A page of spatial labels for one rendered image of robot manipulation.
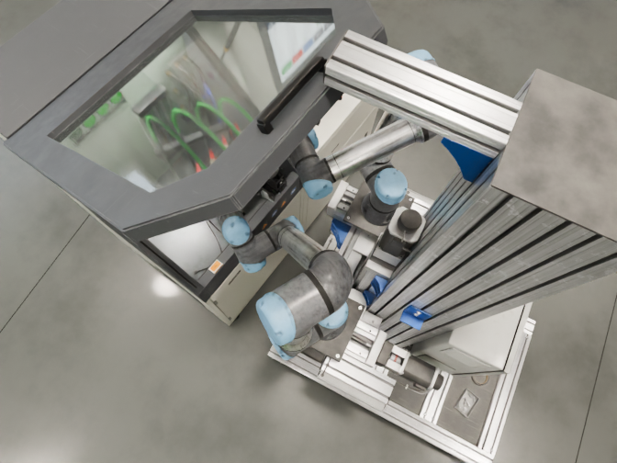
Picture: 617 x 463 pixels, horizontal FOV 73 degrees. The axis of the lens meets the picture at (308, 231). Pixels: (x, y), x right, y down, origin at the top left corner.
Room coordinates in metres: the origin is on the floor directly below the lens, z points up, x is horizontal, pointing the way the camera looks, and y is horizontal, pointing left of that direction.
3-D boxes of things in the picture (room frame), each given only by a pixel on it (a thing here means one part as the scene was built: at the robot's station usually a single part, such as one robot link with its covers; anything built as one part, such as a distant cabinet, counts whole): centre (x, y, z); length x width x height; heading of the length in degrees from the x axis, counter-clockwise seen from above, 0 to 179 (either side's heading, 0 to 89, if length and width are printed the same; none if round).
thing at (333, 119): (1.25, -0.04, 0.96); 0.70 x 0.22 x 0.03; 149
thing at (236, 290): (0.59, 0.23, 0.44); 0.65 x 0.02 x 0.68; 149
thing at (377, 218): (0.70, -0.28, 1.09); 0.15 x 0.15 x 0.10
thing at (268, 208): (0.60, 0.24, 0.87); 0.62 x 0.04 x 0.16; 149
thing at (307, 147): (0.65, 0.05, 1.51); 0.11 x 0.11 x 0.08; 29
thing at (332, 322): (0.24, -0.09, 1.20); 0.13 x 0.12 x 0.14; 128
